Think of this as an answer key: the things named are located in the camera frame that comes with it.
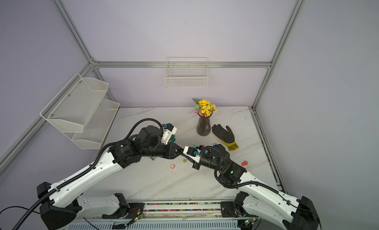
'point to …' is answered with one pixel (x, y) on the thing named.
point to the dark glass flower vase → (204, 128)
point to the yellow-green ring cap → (184, 160)
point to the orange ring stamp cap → (172, 166)
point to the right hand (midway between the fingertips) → (184, 151)
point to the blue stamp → (216, 143)
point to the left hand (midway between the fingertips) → (180, 153)
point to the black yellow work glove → (227, 137)
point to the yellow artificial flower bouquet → (204, 108)
